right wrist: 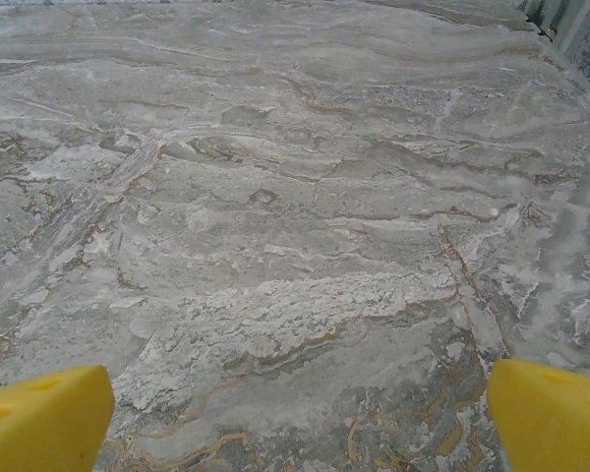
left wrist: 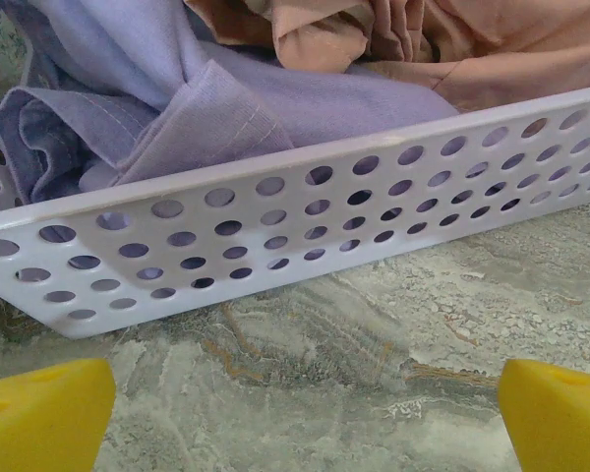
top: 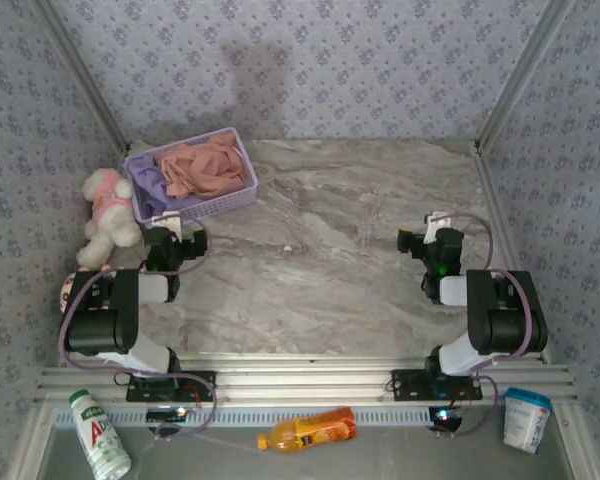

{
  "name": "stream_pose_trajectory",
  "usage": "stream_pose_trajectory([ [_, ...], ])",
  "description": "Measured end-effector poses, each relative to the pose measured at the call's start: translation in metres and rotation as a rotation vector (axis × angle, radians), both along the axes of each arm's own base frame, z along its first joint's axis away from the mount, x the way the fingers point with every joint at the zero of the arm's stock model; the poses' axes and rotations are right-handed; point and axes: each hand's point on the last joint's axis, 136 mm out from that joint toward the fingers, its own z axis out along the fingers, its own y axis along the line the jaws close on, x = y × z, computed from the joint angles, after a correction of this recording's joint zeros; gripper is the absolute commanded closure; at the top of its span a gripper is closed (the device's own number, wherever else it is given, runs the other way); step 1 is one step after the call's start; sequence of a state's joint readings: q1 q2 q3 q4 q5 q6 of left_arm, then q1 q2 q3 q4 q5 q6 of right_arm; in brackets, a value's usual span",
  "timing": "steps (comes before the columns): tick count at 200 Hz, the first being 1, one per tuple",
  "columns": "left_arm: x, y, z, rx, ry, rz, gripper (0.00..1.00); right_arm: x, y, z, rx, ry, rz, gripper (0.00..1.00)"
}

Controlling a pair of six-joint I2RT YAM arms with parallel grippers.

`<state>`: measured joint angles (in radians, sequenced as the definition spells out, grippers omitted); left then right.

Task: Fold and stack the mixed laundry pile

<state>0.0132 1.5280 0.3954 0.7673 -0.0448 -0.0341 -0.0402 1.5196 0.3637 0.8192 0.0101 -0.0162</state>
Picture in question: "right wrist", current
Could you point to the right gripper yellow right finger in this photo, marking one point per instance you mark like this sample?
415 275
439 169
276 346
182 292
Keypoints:
555 423

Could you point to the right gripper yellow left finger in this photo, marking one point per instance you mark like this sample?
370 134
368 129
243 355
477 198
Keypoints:
44 423

